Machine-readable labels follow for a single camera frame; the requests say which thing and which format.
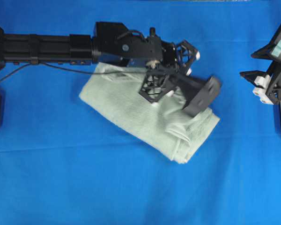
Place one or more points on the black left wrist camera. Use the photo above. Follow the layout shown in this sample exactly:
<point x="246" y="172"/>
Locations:
<point x="198" y="93"/>

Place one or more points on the pale green bath towel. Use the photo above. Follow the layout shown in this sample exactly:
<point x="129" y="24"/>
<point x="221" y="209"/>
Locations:
<point x="113" y="92"/>

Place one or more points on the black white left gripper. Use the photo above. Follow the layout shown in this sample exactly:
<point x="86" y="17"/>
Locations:
<point x="161" y="59"/>

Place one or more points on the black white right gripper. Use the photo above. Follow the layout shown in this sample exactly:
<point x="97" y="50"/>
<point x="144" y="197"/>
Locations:
<point x="267" y="84"/>

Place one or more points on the blue table cloth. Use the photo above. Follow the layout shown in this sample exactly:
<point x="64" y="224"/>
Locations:
<point x="62" y="163"/>

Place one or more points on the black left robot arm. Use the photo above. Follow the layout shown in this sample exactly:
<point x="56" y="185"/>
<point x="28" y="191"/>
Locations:
<point x="113" y="43"/>

